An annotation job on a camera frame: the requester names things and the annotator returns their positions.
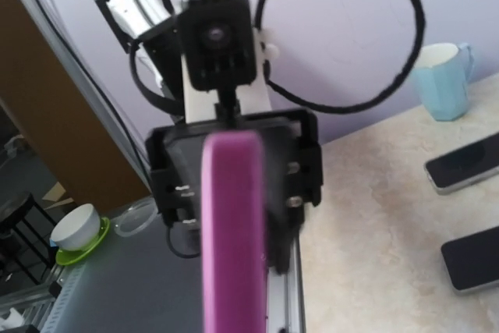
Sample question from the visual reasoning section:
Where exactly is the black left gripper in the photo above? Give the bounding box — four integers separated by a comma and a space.
145, 109, 324, 271

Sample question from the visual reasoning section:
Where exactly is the black phone landscape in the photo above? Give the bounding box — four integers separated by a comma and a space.
200, 130, 267, 332

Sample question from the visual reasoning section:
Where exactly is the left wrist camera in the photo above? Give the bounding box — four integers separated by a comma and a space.
176, 0, 271, 124

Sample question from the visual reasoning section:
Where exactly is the white bowl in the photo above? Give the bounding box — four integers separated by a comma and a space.
50, 204, 101, 251

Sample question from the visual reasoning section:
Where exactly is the black stool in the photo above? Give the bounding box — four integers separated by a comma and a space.
1, 191, 62, 285

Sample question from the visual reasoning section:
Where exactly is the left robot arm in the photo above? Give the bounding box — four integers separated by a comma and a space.
94, 0, 323, 274

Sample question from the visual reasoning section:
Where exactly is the light blue cup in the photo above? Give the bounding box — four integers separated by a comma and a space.
410, 43, 475, 122

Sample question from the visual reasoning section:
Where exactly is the brown wooden board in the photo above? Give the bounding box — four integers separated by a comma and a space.
1, 0, 150, 212

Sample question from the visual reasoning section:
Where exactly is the black phone clear case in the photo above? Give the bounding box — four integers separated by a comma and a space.
424, 133, 498, 195

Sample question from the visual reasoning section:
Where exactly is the front aluminium rail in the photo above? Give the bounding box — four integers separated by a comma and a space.
266, 237, 306, 333

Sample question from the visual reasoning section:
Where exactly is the black camera cable loop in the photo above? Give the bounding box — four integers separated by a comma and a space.
255, 0, 426, 115

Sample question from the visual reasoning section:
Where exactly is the clear plastic lid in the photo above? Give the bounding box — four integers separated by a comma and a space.
114, 197, 158, 238

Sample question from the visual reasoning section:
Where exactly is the green saucer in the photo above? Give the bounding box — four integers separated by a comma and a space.
55, 217, 111, 266

